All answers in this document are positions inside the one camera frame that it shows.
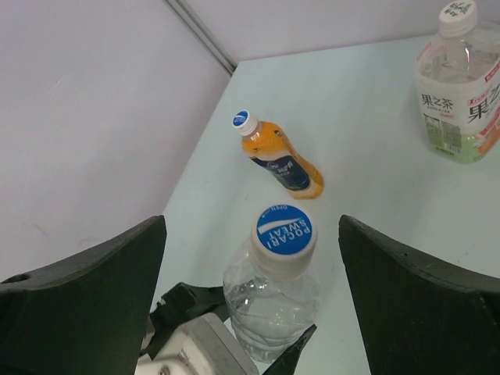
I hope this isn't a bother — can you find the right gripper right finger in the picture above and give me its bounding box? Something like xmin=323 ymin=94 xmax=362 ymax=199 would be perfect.
xmin=338 ymin=215 xmax=499 ymax=374

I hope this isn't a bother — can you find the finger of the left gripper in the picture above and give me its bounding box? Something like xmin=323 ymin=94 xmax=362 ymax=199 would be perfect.
xmin=148 ymin=283 xmax=229 ymax=355
xmin=263 ymin=324 xmax=317 ymax=375

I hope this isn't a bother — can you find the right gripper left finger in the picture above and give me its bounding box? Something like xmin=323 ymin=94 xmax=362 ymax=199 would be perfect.
xmin=1 ymin=216 xmax=167 ymax=374

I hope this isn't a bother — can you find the clear plastic bottle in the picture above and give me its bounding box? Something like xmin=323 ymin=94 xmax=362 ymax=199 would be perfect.
xmin=223 ymin=218 xmax=320 ymax=363

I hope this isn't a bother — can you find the blue white bottle cap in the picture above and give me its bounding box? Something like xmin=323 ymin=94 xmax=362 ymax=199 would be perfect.
xmin=248 ymin=204 xmax=317 ymax=282

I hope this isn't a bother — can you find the orange milk tea bottle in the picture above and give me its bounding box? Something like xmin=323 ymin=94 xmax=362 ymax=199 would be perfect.
xmin=232 ymin=110 xmax=324 ymax=200

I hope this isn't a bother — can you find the green label tea bottle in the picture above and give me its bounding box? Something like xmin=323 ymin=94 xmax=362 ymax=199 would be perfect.
xmin=413 ymin=1 xmax=499 ymax=163

